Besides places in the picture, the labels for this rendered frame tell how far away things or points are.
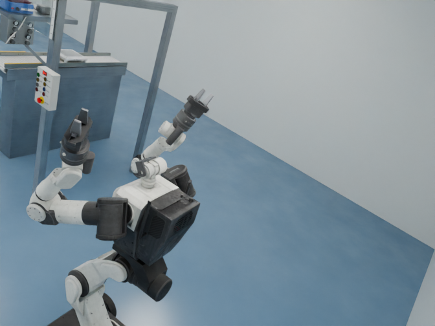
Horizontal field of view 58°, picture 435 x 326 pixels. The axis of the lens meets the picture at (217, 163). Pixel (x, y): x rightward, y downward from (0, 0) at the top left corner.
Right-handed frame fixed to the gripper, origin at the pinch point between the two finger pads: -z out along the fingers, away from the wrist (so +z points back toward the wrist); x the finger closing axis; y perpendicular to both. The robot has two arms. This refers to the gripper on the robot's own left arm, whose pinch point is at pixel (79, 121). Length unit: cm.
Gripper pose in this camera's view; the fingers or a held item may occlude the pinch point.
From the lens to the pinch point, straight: 126.9
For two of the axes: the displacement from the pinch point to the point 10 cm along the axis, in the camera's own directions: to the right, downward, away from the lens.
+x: 1.7, -7.3, 6.6
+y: 9.1, 3.8, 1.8
